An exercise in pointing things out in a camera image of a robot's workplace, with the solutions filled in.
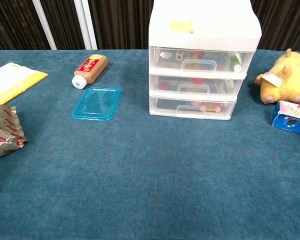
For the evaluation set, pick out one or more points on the clear drawer holding trinkets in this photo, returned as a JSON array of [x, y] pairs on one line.
[[170, 66]]

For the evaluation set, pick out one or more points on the clear drawer holding pink toy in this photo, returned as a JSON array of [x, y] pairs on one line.
[[165, 112]]

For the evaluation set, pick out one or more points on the clear drawer holding red pompoms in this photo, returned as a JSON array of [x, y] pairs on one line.
[[170, 90]]

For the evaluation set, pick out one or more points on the white plastic drawer unit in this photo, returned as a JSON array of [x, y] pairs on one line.
[[215, 30]]

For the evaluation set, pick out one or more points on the red pompom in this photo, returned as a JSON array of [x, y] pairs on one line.
[[162, 85], [197, 81]]

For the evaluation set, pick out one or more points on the blue clear container lid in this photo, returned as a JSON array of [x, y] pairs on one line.
[[97, 103]]

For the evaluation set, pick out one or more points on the blue velvet tablecloth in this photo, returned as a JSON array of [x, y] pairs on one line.
[[140, 175]]

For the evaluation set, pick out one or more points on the pink orange small toy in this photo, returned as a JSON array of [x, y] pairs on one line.
[[206, 106]]

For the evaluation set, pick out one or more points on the white round disc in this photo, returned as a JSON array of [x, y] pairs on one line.
[[165, 55]]

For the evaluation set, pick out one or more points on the white die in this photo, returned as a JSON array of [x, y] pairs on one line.
[[179, 55]]

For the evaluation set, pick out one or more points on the brown sauce bottle red label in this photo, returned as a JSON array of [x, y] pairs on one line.
[[90, 68]]

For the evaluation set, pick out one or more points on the dark pleated curtain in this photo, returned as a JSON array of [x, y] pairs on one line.
[[125, 25]]

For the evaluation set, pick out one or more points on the yellow sticky note pad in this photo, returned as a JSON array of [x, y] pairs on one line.
[[181, 25]]

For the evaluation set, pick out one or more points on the green lip balm tube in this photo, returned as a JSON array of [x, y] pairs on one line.
[[236, 62]]

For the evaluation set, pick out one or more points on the white yellow paper packet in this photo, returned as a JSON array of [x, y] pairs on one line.
[[12, 82]]

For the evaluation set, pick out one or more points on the blue pink cookie box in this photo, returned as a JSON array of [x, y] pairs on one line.
[[293, 117]]

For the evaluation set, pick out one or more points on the yellow plush toy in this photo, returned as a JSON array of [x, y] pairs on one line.
[[290, 80]]

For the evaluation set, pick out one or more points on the gold foil snack bag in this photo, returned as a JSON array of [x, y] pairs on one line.
[[3, 132]]

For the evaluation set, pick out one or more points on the white frame post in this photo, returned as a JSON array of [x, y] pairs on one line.
[[86, 25], [45, 25]]

